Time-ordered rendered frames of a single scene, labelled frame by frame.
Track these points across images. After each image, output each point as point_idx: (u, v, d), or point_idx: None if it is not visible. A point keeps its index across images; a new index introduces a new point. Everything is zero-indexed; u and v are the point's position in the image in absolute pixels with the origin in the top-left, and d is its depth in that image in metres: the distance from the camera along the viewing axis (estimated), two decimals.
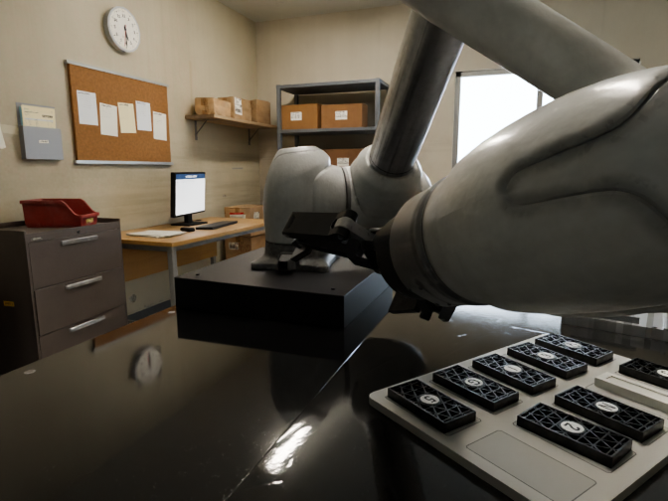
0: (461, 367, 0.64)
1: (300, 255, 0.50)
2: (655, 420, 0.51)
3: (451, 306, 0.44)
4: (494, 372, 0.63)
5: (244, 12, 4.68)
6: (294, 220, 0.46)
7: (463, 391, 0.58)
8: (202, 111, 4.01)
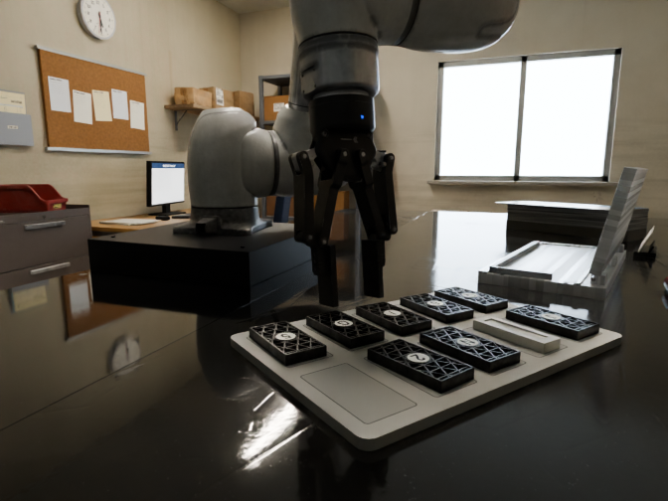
0: (340, 311, 0.61)
1: (365, 261, 0.58)
2: (511, 353, 0.48)
3: (296, 181, 0.52)
4: (372, 316, 0.61)
5: (226, 3, 4.65)
6: (392, 221, 0.58)
7: (328, 331, 0.55)
8: (182, 100, 3.98)
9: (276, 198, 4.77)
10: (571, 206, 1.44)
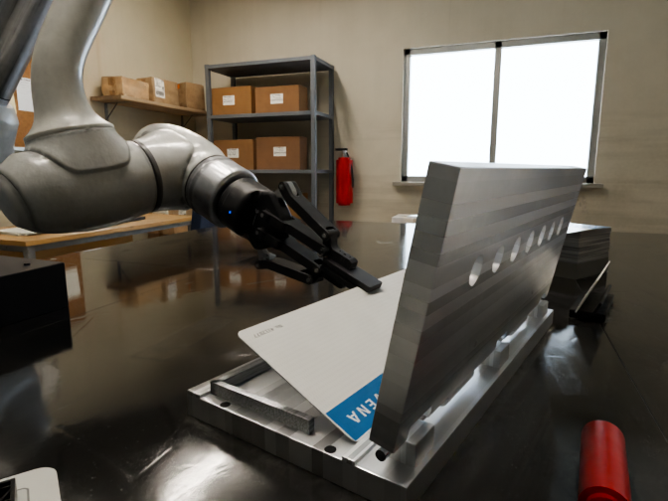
0: None
1: (354, 266, 0.56)
2: None
3: (283, 263, 0.63)
4: None
5: None
6: (326, 226, 0.56)
7: None
8: (110, 91, 3.52)
9: None
10: (378, 316, 0.48)
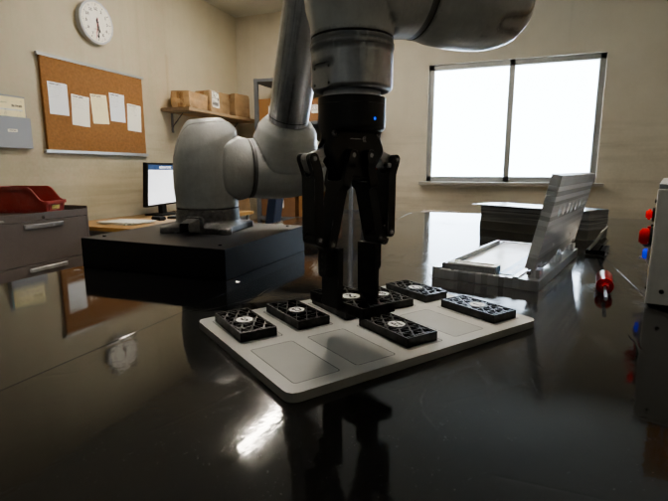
0: (296, 300, 0.71)
1: (360, 262, 0.58)
2: (429, 332, 0.58)
3: (304, 181, 0.50)
4: (324, 304, 0.70)
5: (222, 7, 4.75)
6: (389, 223, 0.57)
7: (282, 315, 0.65)
8: (178, 103, 4.08)
9: None
10: (495, 257, 1.06)
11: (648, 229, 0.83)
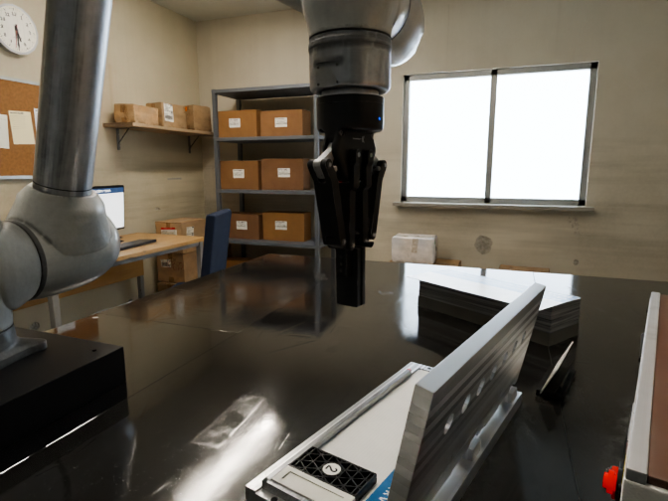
0: None
1: None
2: None
3: (316, 186, 0.50)
4: None
5: (178, 10, 4.34)
6: (370, 227, 0.57)
7: None
8: (122, 118, 3.67)
9: (234, 220, 4.45)
10: (377, 437, 0.65)
11: None
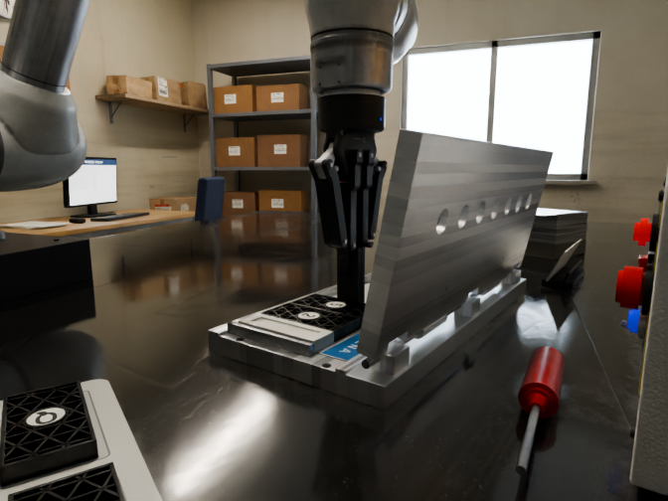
0: None
1: None
2: None
3: (317, 186, 0.50)
4: None
5: None
6: (370, 227, 0.57)
7: None
8: (114, 90, 3.60)
9: (230, 198, 4.38)
10: None
11: (642, 264, 0.34)
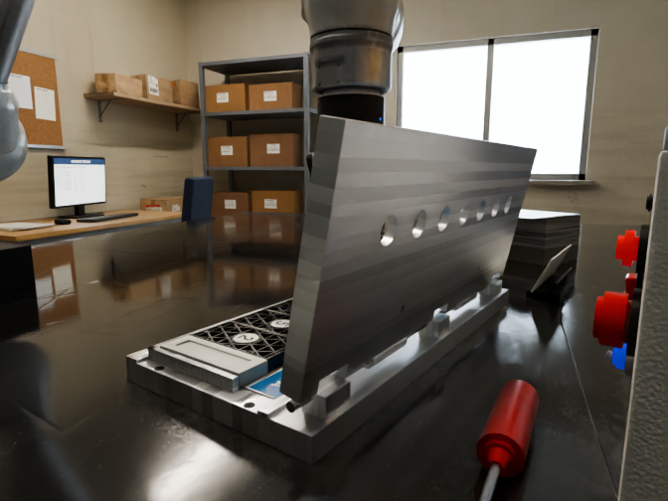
0: None
1: None
2: None
3: None
4: None
5: None
6: None
7: None
8: (103, 88, 3.53)
9: (222, 199, 4.31)
10: None
11: (630, 286, 0.27)
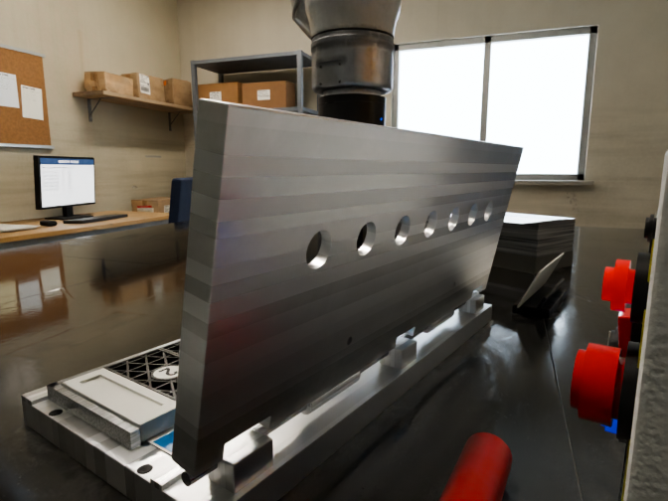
0: None
1: None
2: None
3: None
4: None
5: None
6: None
7: None
8: (92, 87, 3.46)
9: None
10: None
11: (624, 327, 0.21)
